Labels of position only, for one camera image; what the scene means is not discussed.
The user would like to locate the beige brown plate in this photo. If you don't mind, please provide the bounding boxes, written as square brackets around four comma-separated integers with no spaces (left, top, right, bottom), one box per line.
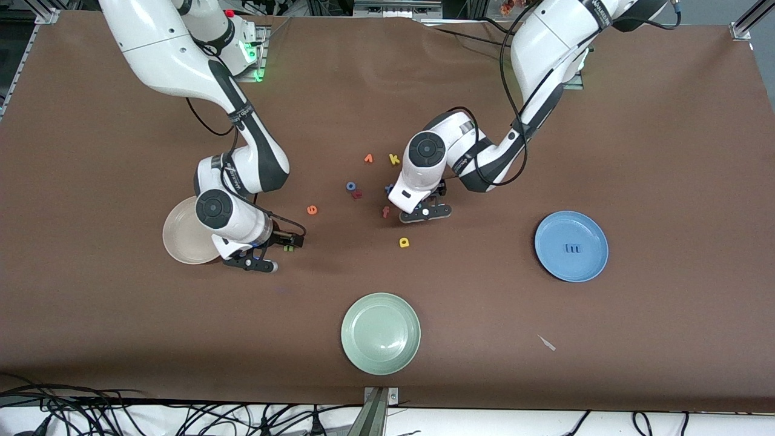
[162,195,222,265]

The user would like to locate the tangle of black cables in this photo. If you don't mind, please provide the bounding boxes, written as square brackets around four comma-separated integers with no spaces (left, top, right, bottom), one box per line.
[0,372,364,436]

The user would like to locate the black cable across table cover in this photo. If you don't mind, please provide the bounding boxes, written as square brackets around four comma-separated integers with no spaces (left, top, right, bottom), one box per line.
[424,17,515,48]

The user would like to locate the grey metal box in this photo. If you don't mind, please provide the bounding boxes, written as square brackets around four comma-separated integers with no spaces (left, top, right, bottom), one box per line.
[353,0,444,19]

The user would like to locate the brown table cover sheet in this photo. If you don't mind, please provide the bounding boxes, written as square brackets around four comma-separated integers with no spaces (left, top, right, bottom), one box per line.
[0,11,775,412]

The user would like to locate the pale green plate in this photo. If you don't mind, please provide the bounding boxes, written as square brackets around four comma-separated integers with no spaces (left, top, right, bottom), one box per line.
[340,292,421,376]

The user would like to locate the blue plate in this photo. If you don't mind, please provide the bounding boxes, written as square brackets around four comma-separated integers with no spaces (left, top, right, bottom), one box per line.
[534,211,609,283]

